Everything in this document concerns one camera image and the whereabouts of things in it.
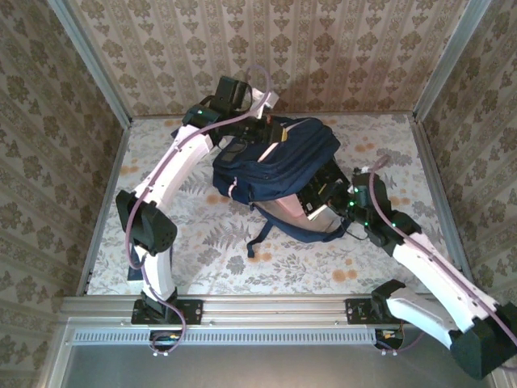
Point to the navy blue backpack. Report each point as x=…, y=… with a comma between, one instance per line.
x=282, y=161

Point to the black book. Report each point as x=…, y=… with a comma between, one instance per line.
x=319, y=186

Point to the blue book with barcode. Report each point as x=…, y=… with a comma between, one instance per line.
x=134, y=275

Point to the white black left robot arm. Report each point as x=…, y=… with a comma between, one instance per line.
x=177, y=161

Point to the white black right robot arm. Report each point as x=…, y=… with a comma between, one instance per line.
x=428, y=266

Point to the floral patterned tablecloth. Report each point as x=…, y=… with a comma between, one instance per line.
x=282, y=275

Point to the grey metal panel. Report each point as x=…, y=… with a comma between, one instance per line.
x=262, y=368

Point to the aluminium side rail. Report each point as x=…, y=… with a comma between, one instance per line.
x=114, y=169
x=432, y=169

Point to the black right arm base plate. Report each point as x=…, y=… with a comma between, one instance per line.
x=355, y=313

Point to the aluminium mounting rail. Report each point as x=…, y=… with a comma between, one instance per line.
x=274, y=311

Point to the aluminium frame post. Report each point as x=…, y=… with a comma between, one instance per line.
x=93, y=60
x=449, y=60

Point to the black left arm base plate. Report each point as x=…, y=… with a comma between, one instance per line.
x=194, y=311

